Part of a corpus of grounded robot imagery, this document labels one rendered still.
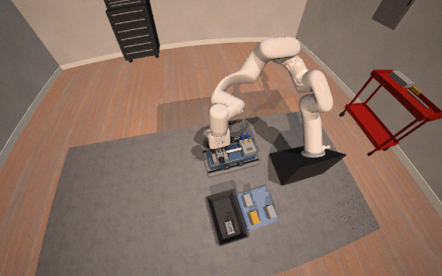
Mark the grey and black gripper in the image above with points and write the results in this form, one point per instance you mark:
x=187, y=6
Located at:
x=214, y=142

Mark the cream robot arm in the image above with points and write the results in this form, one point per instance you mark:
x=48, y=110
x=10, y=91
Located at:
x=276, y=49

